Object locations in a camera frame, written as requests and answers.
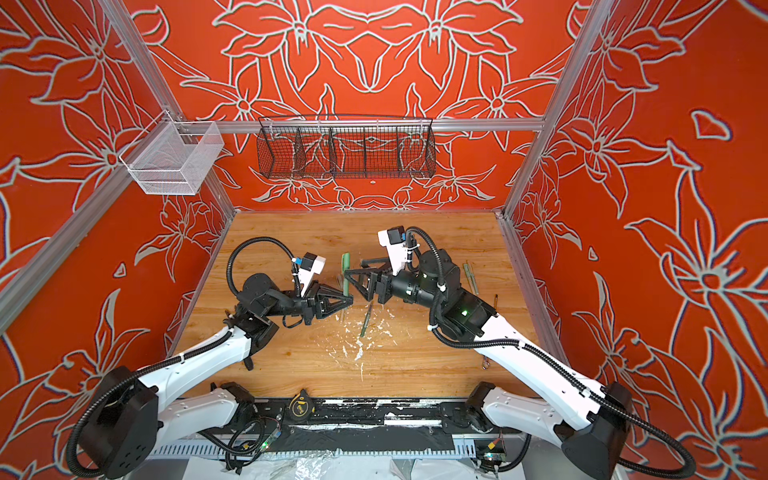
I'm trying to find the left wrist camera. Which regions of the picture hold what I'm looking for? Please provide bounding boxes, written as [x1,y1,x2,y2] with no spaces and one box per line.
[293,252,326,296]

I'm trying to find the black corrugated cable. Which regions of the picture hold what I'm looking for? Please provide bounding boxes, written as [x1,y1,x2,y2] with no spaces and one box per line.
[404,226,697,480]
[226,236,298,298]

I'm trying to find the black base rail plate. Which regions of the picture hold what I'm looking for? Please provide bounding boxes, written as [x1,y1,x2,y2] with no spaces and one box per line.
[203,395,523,436]

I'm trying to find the yellow black tape measure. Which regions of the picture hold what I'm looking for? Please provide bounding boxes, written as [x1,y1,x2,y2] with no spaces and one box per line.
[288,389,315,422]

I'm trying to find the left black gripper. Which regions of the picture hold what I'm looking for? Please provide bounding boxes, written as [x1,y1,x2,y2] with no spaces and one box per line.
[264,281,352,328]

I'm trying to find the white wire basket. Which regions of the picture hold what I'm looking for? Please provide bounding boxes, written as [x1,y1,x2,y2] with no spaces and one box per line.
[119,121,224,196]

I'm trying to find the left black corrugated cable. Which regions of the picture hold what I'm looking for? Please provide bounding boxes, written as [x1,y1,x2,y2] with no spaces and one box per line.
[226,236,298,298]

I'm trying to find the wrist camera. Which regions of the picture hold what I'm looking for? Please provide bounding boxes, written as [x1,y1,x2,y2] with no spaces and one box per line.
[293,252,326,296]
[377,226,409,275]

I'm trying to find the black wire basket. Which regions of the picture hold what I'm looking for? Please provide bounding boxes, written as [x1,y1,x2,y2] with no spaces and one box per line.
[256,116,437,180]

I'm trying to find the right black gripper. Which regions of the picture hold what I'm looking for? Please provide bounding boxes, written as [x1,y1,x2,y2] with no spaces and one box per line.
[344,255,449,314]

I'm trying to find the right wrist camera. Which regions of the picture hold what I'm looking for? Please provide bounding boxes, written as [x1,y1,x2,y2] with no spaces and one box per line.
[377,226,409,275]

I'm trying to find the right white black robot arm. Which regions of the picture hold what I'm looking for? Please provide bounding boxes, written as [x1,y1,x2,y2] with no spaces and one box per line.
[344,251,632,479]

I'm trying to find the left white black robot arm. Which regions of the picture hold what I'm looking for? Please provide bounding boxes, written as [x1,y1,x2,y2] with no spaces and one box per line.
[64,273,353,479]

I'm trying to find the small circuit board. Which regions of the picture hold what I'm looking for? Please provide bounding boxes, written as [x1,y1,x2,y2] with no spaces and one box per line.
[477,440,507,472]

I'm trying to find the right black corrugated cable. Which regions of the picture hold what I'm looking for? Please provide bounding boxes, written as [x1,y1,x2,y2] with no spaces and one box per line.
[404,226,697,480]

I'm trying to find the white slotted cable duct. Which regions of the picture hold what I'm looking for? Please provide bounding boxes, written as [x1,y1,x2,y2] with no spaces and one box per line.
[147,438,477,461]

